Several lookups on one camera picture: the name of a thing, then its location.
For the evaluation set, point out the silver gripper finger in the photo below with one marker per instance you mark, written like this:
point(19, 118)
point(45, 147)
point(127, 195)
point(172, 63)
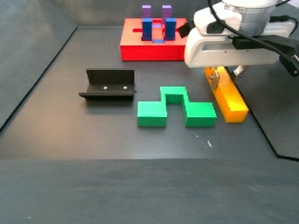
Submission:
point(213, 77)
point(239, 70)

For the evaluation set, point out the long yellow block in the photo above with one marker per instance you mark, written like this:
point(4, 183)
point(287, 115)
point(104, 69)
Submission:
point(228, 98)

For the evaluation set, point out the red slotted board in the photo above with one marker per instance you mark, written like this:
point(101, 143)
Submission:
point(155, 50)

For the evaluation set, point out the black angle bracket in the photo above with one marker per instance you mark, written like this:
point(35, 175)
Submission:
point(109, 85)

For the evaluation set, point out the blue U-shaped block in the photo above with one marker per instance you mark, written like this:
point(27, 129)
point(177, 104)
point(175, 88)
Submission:
point(169, 29)

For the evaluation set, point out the green stepped block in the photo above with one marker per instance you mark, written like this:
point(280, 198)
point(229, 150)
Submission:
point(197, 113)

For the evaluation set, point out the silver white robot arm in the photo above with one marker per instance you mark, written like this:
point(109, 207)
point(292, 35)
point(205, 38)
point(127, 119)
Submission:
point(235, 33)

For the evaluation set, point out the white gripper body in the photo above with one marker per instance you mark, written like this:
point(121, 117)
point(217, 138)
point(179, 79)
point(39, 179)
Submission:
point(217, 24)

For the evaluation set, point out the purple U-shaped block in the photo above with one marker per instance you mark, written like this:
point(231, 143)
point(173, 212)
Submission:
point(165, 14)

